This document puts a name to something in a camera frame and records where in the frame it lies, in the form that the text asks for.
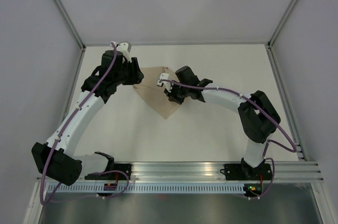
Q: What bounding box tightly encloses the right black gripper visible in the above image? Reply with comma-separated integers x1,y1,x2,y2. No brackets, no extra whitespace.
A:
164,80,189,105

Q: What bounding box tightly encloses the beige cloth napkin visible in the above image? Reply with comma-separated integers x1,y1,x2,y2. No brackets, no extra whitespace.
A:
133,67,179,119

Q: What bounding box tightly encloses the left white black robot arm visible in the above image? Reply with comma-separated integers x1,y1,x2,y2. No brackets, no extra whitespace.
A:
32,50,144,185

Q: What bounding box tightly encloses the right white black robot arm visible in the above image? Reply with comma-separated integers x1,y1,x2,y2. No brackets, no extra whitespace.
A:
157,66,280,180

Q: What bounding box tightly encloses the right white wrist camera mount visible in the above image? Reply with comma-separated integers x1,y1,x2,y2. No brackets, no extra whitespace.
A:
156,73,172,91

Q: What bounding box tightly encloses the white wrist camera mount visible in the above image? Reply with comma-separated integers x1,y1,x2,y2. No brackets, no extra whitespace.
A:
156,73,172,91
110,41,132,62

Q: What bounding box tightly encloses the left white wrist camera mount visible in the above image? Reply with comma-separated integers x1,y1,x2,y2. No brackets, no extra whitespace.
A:
110,41,132,62

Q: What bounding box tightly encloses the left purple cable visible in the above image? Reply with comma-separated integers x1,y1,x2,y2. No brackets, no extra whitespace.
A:
39,41,130,206

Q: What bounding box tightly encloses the left aluminium side rail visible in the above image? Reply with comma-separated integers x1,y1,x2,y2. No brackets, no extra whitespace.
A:
58,46,87,127

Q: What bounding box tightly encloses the aluminium side rail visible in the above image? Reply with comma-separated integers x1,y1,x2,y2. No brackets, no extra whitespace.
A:
265,43,308,161
58,46,87,127

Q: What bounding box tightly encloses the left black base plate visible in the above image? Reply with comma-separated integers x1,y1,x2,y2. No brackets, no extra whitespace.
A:
84,163,132,181

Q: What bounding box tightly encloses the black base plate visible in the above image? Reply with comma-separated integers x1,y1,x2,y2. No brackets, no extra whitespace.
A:
220,163,273,181
84,163,132,181

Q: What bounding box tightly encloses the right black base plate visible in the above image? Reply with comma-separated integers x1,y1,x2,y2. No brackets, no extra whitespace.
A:
220,163,273,181

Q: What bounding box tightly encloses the right aluminium frame post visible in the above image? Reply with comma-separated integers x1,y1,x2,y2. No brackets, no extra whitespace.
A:
266,0,299,49

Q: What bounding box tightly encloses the aluminium frame post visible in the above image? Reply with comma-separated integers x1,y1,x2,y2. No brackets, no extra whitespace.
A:
266,0,299,49
52,0,86,51

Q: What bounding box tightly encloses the left aluminium frame post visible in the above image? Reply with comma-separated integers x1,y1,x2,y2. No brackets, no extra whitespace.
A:
52,0,86,51

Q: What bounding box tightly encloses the white slotted cable duct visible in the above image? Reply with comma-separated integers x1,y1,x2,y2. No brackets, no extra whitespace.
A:
57,182,245,194

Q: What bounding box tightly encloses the right aluminium side rail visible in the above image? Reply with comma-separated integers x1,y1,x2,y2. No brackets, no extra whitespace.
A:
265,43,308,161

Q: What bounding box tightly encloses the aluminium front mounting rail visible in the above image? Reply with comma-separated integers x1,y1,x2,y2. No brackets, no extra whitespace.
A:
116,161,324,183

